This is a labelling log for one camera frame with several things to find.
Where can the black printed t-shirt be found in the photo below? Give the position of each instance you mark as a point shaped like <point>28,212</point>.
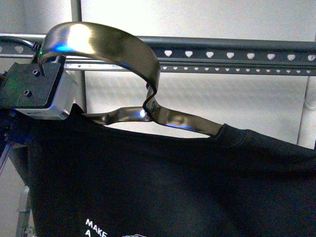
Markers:
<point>87,180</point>

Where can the black plastic clothes hanger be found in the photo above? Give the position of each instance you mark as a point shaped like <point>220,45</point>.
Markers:
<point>117,47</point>

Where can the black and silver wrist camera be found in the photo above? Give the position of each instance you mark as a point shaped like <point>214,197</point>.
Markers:
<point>48,95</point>

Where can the white wall pipe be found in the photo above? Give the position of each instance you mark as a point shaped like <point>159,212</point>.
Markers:
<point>307,128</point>

